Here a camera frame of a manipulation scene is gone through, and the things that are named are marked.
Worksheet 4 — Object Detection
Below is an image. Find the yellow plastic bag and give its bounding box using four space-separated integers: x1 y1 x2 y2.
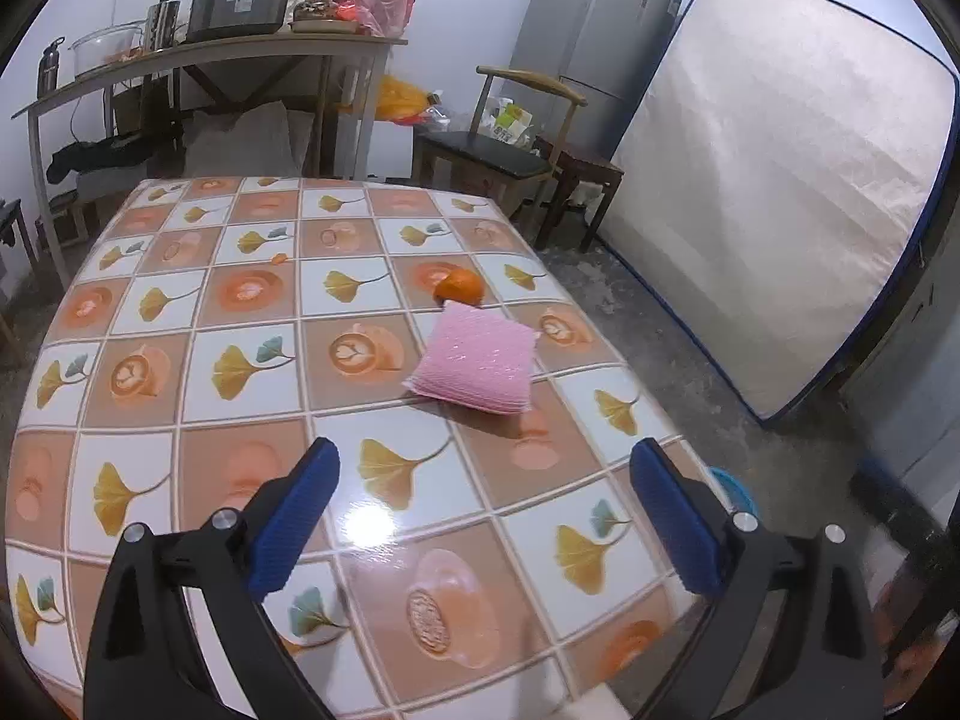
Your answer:
374 75 431 125

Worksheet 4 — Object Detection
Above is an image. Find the pink sponge cloth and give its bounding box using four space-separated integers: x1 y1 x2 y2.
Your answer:
404 301 539 416

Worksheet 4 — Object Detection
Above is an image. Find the patterned tablecloth dining table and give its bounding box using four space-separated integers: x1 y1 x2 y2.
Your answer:
5 177 706 718

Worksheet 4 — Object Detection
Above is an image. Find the steel water bottle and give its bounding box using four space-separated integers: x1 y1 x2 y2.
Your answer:
36 36 65 99

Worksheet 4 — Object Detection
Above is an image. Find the grey side table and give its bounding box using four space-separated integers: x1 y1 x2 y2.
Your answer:
10 32 410 295

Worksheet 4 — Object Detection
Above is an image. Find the grey refrigerator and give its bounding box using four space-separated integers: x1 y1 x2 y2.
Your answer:
509 0 682 158

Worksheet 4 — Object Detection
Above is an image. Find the white mattress with blue edge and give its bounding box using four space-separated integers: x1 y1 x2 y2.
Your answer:
601 0 958 421

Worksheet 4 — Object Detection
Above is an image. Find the wooden chair black seat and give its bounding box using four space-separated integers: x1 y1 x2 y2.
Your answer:
412 65 587 220

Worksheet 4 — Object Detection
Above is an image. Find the glass bowl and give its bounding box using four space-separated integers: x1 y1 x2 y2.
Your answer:
70 21 145 78

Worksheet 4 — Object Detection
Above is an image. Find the pink plastic bag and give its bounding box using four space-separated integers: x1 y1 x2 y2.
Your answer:
353 0 415 39

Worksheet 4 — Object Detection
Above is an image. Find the blue plastic trash basket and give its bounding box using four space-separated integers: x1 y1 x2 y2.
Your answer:
709 466 760 517

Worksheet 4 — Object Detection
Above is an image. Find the orange fruit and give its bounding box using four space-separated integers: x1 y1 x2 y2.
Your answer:
433 268 485 307

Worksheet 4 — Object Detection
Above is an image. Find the dark wooden stool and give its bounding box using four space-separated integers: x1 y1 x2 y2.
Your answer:
535 135 627 256

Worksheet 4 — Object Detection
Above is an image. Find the grey rice cooker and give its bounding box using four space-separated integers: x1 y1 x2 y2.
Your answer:
185 0 288 43

